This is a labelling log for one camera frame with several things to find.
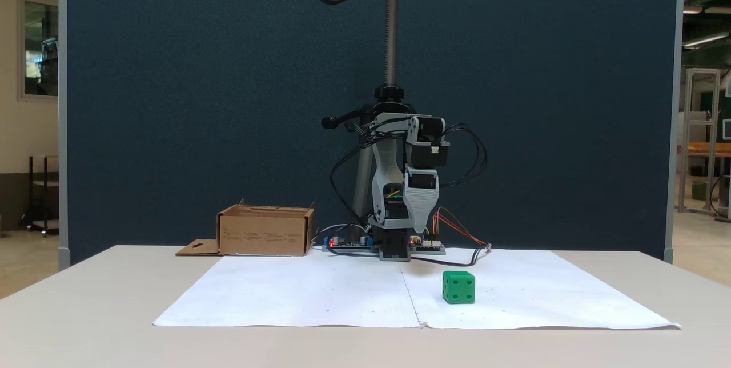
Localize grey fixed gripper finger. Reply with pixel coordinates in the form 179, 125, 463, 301
408, 201, 435, 235

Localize green dice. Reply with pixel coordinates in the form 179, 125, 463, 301
442, 270, 476, 305

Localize circuit board with blue parts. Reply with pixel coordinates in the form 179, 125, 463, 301
322, 233, 380, 253

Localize white paper sheet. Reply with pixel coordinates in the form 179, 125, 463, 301
152, 248, 682, 330

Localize brown cardboard box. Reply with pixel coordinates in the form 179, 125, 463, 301
175, 199, 316, 257

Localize dark blue partition panel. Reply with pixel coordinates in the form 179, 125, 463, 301
59, 0, 685, 269

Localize orange workbench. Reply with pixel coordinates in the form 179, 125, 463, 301
678, 142, 731, 158

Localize ceiling strip light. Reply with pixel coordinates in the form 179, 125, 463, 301
682, 31, 731, 49

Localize dark shelf cart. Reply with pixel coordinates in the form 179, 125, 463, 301
26, 154, 59, 237

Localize circuit board with orange wires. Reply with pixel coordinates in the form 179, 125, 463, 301
408, 235, 447, 255

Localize black and orange servo cable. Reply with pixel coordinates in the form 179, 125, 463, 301
411, 211, 493, 269

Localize short looped black servo cables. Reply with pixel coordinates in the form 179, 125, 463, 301
437, 122, 489, 189

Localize long black servo cable bundle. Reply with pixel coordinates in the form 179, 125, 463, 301
330, 122, 379, 227

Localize black camera tripod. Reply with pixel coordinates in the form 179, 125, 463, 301
321, 0, 423, 231

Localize aluminium profile frame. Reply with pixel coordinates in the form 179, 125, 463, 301
677, 68, 722, 214

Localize framed wall window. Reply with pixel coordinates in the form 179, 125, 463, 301
17, 0, 59, 103

